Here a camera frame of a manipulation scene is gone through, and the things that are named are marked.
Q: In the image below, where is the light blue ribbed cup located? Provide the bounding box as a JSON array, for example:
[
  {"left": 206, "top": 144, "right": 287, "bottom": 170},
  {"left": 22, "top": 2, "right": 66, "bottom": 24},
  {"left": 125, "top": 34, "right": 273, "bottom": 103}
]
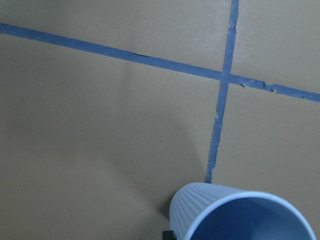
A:
[{"left": 169, "top": 182, "right": 316, "bottom": 240}]

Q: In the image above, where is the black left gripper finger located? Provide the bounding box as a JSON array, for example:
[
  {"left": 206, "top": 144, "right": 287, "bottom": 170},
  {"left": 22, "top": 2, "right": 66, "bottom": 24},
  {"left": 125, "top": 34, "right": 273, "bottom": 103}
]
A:
[{"left": 162, "top": 230, "right": 176, "bottom": 240}]

